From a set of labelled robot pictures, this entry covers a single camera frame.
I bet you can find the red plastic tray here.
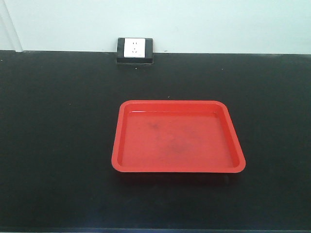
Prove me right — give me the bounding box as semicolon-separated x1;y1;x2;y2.
111;100;246;173

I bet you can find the white wall socket black box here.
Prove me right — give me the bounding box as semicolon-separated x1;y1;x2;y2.
116;37;154;64

